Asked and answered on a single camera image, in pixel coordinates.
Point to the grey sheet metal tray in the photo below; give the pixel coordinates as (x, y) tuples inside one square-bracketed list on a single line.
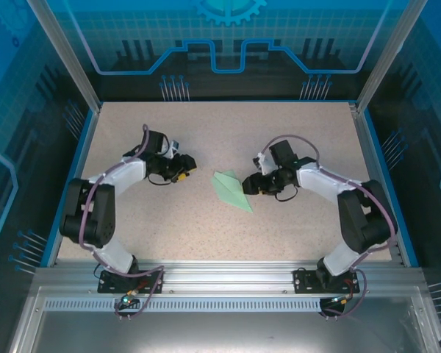
[(224, 331)]

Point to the long aluminium mounting rail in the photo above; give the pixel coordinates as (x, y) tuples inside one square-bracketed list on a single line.
[(224, 276)]

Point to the aluminium side rail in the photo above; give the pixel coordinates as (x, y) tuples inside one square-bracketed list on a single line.
[(359, 128)]

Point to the aluminium frame post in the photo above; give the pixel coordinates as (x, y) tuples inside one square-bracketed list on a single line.
[(68, 55), (391, 55)]

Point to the light green paper sheet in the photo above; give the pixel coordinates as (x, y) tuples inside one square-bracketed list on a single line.
[(231, 191)]

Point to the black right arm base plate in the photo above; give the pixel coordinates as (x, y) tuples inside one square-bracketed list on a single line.
[(303, 281)]

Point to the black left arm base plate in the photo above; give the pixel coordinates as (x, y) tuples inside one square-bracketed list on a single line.
[(108, 283)]

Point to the blue table edge strip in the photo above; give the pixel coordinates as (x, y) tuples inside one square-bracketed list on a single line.
[(72, 165), (378, 147)]

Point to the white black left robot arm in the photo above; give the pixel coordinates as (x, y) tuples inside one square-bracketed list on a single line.
[(128, 173)]

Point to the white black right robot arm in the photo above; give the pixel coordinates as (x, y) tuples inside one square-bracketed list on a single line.
[(316, 180)]

